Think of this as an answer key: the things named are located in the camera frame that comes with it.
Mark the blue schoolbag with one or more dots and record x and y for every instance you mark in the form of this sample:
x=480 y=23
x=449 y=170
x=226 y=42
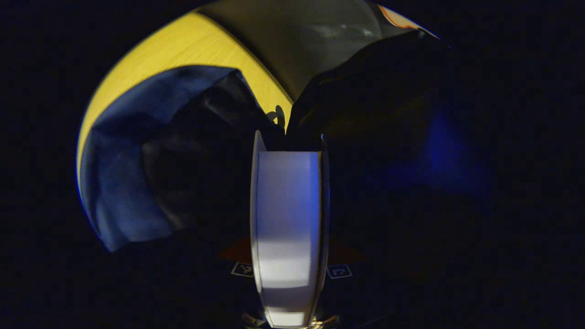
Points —
x=123 y=183

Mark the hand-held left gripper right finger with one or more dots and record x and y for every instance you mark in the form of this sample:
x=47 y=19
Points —
x=356 y=288

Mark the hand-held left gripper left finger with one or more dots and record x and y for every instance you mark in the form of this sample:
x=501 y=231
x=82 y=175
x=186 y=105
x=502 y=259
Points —
x=224 y=285

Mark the black book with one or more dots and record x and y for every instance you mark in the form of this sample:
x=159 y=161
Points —
x=288 y=219

